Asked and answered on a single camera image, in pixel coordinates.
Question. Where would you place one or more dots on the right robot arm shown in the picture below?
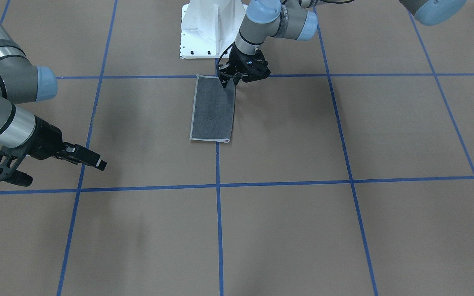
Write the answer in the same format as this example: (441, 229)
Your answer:
(21, 132)

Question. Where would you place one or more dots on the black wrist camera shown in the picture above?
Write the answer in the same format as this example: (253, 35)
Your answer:
(225, 71)
(10, 159)

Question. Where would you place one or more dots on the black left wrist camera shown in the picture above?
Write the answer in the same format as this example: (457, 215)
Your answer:
(225, 71)

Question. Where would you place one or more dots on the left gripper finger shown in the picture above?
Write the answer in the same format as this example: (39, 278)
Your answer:
(224, 81)
(236, 79)

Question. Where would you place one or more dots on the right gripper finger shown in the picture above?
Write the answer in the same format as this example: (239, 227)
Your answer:
(77, 154)

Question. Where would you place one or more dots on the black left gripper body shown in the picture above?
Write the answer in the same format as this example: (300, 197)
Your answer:
(235, 59)

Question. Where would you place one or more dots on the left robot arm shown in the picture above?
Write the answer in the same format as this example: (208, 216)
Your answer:
(280, 19)

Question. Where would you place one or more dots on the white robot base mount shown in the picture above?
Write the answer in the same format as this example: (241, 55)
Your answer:
(209, 26)

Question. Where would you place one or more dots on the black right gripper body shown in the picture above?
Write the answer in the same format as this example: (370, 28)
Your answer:
(47, 142)

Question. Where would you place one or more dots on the pink and grey towel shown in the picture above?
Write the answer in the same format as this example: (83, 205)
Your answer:
(213, 110)

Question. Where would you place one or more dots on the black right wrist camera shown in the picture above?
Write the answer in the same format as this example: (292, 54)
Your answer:
(10, 159)

